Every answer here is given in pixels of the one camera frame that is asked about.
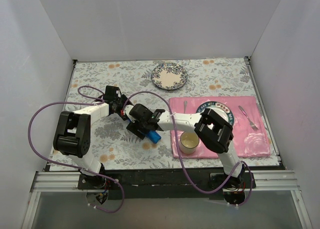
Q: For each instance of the blue floral plate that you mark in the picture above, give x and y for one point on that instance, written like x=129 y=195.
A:
x=169 y=76

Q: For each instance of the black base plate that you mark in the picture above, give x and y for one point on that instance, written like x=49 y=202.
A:
x=161 y=184

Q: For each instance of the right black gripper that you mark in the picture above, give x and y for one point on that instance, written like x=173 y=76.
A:
x=136 y=130

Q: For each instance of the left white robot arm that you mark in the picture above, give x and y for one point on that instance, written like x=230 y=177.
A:
x=73 y=133

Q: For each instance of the silver fork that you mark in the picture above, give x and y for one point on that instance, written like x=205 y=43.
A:
x=252 y=125

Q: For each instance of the silver spoon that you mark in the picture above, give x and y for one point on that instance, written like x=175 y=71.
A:
x=185 y=104

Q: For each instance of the green rimmed white plate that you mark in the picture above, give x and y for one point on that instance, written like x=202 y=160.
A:
x=223 y=110

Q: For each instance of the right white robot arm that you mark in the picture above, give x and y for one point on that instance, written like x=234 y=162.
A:
x=215 y=133

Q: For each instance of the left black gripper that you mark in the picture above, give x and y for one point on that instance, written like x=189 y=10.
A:
x=124 y=105

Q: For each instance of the cream enamel mug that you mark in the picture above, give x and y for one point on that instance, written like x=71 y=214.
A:
x=188 y=142

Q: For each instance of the blue cloth napkin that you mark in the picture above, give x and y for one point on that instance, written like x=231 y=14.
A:
x=144 y=128

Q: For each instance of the aluminium frame rail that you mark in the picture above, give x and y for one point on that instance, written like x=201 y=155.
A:
x=68 y=181

